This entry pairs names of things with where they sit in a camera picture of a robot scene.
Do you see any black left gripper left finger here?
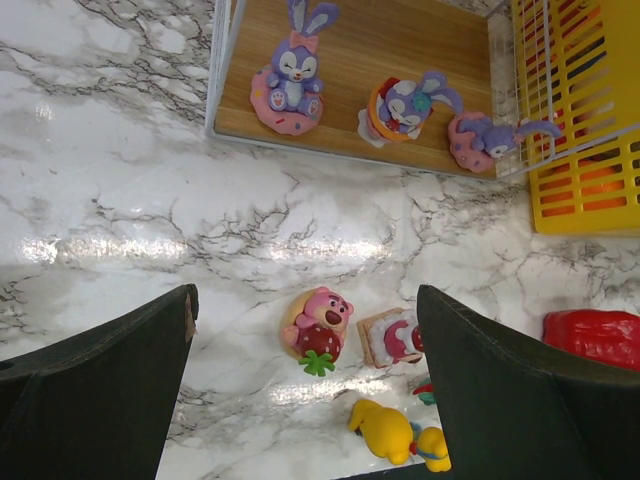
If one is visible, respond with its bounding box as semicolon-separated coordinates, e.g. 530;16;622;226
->
1;284;199;479

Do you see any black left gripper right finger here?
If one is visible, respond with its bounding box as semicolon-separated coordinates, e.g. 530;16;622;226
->
417;285;639;479

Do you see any red strawberry toy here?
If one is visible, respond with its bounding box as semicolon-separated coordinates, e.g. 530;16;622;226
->
412;378;436;406

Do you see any pink bear strawberry toy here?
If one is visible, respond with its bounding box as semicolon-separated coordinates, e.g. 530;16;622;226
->
356;308;424;369

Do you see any pink strawberry cake toy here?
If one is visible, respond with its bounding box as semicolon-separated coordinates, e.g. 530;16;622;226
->
279;286;354;377

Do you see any purple bunny figure toy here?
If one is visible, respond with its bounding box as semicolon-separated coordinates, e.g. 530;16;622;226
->
447;112;561;173

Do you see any purple bunny donut toy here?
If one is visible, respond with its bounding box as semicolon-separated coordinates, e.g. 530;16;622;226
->
357;71;463;148

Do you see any purple bunny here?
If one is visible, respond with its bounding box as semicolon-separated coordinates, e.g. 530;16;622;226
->
250;1;340;136

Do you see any red bell pepper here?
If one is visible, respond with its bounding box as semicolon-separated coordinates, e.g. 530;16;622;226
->
542;309;639;371

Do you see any yellow duck toy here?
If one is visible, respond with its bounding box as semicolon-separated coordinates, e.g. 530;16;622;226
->
348;399;414;465

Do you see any yellow plastic basket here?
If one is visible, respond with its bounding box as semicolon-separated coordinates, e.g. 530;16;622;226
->
511;0;639;236

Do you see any white wire wooden shelf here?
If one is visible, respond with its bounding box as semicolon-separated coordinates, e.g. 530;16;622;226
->
206;1;536;180

